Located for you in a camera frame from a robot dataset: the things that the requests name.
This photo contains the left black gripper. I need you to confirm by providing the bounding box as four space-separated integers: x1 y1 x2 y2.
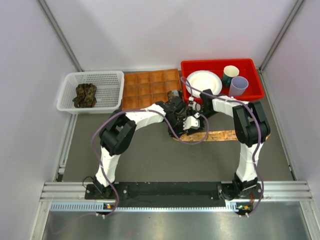
165 116 189 140

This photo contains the orange patterned tie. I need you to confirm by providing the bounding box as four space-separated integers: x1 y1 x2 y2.
173 129 272 143

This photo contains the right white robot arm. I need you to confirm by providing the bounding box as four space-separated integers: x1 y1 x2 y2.
200 89 271 200

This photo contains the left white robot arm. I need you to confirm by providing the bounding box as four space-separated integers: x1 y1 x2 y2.
93 96 202 199

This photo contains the rolled dark patterned tie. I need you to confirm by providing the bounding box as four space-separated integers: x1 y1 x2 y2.
167 89 183 101

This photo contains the white paper plate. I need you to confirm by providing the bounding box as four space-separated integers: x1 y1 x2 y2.
186 70 223 95

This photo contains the lavender plastic cup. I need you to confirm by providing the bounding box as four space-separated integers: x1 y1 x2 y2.
228 76 249 97

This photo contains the green cup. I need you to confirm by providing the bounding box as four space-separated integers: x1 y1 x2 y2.
222 65 240 88

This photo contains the orange compartment tray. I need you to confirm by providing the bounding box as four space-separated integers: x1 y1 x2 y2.
121 68 182 110

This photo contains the red plastic bin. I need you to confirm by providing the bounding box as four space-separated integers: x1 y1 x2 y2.
180 58 265 102

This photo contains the white perforated plastic basket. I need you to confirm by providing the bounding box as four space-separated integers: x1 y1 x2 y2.
56 70 125 114

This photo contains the dark camouflage tie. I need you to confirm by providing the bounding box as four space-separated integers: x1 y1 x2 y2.
72 83 97 108

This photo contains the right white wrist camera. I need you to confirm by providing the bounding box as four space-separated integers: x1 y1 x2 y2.
188 96 201 112

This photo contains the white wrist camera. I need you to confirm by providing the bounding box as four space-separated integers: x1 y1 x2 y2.
183 113 201 130
188 96 201 112

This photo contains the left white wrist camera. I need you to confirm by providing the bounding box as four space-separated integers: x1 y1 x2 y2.
183 113 201 130

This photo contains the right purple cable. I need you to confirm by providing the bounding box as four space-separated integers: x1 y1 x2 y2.
180 76 264 217

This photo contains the purple cable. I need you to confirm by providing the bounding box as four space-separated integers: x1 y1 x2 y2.
180 76 264 217
90 108 209 220

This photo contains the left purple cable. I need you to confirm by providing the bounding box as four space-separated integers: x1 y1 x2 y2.
90 108 209 220

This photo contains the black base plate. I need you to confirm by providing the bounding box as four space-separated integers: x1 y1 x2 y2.
84 180 263 208

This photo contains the slotted cable duct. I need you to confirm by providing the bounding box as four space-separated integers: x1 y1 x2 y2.
50 202 252 213

